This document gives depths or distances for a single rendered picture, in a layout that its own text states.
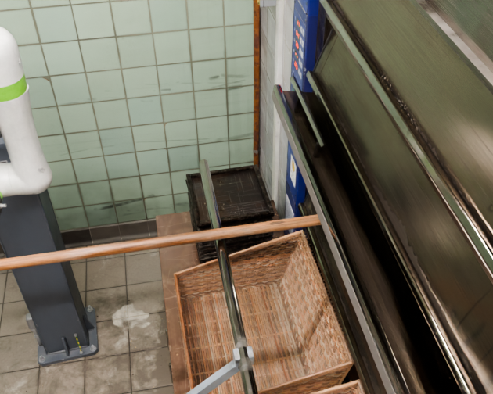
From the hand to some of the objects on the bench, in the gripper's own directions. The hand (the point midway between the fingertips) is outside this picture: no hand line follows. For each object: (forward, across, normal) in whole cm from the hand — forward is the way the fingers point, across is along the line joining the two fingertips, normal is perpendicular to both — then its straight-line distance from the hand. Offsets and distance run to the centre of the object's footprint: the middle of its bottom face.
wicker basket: (-2, +62, -75) cm, 97 cm away
